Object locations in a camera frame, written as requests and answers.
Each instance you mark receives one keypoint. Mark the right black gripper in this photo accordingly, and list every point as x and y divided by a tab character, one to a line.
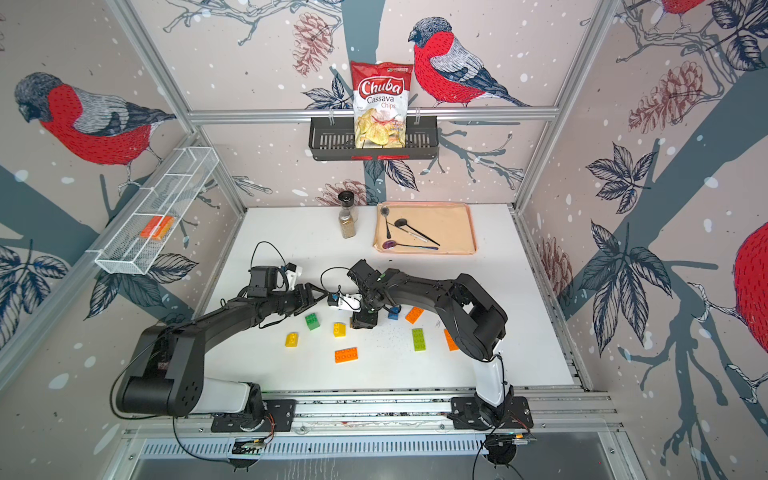
359	322

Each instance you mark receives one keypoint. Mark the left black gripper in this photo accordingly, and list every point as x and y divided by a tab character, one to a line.
309	298

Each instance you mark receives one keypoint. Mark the green square brick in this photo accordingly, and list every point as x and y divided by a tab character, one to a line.
312	321

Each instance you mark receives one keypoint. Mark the orange brick front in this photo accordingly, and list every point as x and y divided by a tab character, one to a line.
346	355

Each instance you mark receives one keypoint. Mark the orange brick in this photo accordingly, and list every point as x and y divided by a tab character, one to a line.
414	314
450	342
346	355

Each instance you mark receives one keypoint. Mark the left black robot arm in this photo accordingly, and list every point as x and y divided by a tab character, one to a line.
166	374

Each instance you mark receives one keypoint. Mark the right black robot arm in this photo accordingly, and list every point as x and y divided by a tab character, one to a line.
474	320

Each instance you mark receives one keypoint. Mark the orange brick centre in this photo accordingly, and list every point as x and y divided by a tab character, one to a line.
414	314

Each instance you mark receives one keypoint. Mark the yellow brick left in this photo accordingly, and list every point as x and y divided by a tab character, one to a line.
292	340

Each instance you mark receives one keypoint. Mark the purple spoon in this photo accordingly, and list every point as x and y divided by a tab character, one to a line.
392	244

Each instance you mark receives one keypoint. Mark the lime green flat brick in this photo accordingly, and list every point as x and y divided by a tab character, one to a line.
418	339

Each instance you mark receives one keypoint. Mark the black spoon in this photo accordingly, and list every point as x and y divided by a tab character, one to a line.
403	223

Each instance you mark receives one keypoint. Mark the small grey spoon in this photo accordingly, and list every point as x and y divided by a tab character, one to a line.
385	212

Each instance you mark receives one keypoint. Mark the orange flat brick right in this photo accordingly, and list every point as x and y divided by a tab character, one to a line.
450	342

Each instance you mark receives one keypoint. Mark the beige tray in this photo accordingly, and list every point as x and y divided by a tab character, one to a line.
448	223

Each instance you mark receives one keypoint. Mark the glass spice shaker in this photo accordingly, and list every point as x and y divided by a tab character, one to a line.
346	215

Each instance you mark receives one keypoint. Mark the Chuba cassava chips bag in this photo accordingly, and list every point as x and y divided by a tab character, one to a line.
380	103

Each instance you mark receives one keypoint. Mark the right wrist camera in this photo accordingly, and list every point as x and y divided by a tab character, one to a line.
347	302

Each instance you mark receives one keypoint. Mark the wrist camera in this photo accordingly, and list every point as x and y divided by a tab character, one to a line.
264	279
347	302

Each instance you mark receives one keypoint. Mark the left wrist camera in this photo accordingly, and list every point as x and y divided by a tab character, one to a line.
264	279

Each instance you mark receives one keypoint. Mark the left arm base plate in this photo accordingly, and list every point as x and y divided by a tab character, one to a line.
273	416

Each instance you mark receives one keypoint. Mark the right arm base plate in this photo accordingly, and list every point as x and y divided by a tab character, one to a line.
472	413

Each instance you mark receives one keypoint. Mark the black wall basket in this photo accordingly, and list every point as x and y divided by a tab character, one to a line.
333	140

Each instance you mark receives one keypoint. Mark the orange block in wire basket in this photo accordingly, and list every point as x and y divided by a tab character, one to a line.
157	228

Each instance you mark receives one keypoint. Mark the white wire wall basket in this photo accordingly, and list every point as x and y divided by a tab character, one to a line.
188	170

